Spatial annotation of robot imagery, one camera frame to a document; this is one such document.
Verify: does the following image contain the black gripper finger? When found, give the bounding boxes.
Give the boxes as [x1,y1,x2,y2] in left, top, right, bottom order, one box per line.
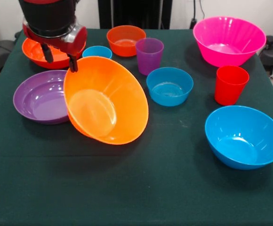
[67,53,79,73]
[41,43,54,64]

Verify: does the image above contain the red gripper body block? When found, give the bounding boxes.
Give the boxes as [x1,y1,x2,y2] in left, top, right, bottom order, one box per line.
[22,23,88,57]

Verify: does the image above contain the wide purple bowl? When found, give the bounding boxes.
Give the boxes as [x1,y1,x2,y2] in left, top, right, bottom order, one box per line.
[13,70,71,125]

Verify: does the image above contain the large orange bowl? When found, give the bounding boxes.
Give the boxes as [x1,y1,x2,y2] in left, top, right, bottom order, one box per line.
[63,56,149,145]

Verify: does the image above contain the wide red-orange bowl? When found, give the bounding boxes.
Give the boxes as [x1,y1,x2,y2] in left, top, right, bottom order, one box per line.
[21,37,87,70]

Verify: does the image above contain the blue cup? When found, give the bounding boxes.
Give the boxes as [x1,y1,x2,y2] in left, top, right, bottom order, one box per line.
[82,45,113,59]

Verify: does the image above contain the small red-orange bowl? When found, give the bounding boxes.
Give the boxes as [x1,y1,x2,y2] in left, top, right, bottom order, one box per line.
[106,24,147,57]

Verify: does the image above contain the purple cup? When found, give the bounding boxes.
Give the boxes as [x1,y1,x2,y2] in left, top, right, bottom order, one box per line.
[135,37,164,76]

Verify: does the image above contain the small blue bowl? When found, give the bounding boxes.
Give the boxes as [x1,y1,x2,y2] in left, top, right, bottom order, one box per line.
[146,67,194,107]

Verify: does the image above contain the dark green table cloth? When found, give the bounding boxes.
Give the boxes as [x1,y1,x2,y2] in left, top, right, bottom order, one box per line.
[0,27,273,226]

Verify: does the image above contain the large pink bowl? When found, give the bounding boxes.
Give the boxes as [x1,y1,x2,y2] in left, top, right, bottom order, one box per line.
[193,16,267,68]

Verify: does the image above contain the red cup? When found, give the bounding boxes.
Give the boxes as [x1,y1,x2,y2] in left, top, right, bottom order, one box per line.
[214,65,250,106]

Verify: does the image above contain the large blue bowl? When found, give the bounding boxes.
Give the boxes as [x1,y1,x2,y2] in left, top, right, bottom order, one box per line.
[204,105,273,170]

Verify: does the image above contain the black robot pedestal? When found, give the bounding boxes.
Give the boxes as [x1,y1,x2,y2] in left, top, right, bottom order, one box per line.
[98,0,173,30]

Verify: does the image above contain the black plug with cable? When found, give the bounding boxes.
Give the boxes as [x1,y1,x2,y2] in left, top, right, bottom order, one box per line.
[189,0,205,29]

